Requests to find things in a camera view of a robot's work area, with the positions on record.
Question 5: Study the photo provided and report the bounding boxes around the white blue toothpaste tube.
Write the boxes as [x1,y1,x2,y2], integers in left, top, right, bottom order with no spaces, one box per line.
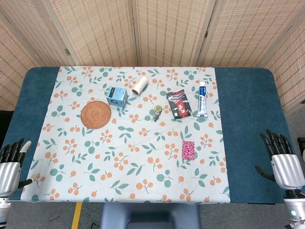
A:
[196,82,209,117]

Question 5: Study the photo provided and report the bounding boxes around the yellow floor tape strip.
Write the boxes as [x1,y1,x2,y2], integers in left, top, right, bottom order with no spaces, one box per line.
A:
[71,202,83,229]

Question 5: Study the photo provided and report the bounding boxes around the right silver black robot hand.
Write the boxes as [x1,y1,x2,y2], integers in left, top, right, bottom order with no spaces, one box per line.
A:
[254,129,305,191]

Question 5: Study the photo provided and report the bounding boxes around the pink patterned card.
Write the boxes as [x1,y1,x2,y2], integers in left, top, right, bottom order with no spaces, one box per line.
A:
[182,140,195,160]

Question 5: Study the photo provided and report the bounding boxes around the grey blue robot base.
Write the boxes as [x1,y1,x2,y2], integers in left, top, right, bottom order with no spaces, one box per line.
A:
[100,204,201,229]

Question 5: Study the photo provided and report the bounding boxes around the green black correction tape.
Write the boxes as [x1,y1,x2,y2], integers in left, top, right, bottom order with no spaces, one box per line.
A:
[152,104,163,122]

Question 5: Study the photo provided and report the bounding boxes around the small blue cardboard box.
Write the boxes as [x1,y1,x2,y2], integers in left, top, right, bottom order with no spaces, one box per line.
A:
[106,87,128,108]

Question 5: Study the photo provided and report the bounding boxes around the dark red snack packet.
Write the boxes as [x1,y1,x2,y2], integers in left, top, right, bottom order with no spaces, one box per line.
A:
[166,89,193,120]

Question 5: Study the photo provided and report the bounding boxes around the white black device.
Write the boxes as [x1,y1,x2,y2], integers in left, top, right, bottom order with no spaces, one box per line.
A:
[297,137,305,157]

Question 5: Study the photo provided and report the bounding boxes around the floral print tablecloth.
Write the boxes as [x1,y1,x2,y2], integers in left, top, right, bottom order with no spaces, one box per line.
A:
[20,66,231,204]

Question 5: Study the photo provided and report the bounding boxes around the teal table cover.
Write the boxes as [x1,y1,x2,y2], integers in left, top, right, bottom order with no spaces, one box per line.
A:
[0,66,300,205]

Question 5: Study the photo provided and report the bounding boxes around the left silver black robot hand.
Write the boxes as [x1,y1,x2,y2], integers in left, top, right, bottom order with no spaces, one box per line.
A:
[0,138,37,198]

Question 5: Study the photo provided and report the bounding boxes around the beige paper roll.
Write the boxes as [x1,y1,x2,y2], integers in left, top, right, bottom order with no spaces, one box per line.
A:
[132,75,150,95]

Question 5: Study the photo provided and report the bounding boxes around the woven bamboo screen panel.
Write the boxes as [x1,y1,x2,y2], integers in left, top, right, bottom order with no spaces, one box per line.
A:
[0,0,79,67]
[197,0,305,67]
[133,0,222,67]
[40,0,141,67]
[0,11,46,112]
[259,14,305,115]

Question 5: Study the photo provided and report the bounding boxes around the round woven rattan coaster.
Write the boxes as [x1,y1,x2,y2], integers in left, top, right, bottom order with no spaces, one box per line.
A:
[80,100,112,130]

